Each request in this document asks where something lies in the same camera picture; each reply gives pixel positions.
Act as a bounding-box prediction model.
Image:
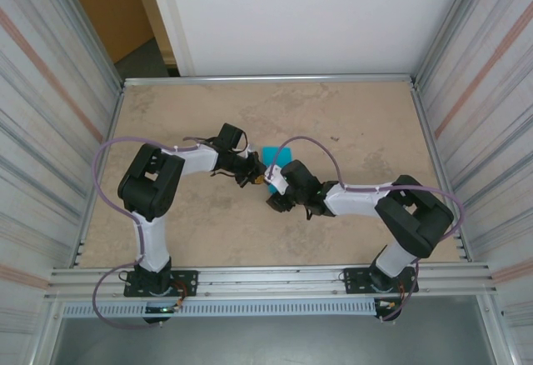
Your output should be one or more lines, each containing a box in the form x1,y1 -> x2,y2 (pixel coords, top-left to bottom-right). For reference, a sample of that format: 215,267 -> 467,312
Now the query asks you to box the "blue cloth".
261,145 -> 295,196

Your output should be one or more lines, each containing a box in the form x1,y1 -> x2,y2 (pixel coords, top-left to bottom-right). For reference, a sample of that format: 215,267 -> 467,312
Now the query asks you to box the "small controller board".
373,297 -> 401,314
143,304 -> 183,316

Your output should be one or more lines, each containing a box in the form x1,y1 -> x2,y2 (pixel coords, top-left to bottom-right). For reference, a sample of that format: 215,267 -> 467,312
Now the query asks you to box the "brown wooden door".
60,0 -> 167,65

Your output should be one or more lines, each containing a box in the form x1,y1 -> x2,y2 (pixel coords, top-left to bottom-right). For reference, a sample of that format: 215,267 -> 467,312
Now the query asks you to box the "corrugated metal side panel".
416,0 -> 533,312
0,0 -> 124,312

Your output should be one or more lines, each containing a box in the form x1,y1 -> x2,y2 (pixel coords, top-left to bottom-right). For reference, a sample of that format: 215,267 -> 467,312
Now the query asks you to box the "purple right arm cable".
272,135 -> 466,323

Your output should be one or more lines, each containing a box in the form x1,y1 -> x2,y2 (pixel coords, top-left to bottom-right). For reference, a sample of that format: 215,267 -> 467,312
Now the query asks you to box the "thin aluminium table rail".
122,73 -> 417,88

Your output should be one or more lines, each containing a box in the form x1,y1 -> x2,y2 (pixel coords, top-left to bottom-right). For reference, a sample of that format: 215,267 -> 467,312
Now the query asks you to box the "wide aluminium mounting rail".
47,261 -> 500,302

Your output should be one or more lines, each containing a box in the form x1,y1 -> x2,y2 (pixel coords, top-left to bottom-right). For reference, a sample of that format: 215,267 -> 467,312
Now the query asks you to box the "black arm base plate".
123,270 -> 199,298
341,267 -> 419,295

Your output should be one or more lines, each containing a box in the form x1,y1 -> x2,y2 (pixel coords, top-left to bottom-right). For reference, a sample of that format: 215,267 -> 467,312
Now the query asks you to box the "slotted grey cable duct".
61,299 -> 378,318

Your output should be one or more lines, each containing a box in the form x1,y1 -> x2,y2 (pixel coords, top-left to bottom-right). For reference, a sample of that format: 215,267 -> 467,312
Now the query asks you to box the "aluminium side rail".
410,83 -> 475,263
68,83 -> 126,268

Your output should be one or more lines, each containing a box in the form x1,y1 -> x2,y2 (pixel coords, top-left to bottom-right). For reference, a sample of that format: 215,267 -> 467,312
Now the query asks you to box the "white door frame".
143,0 -> 197,78

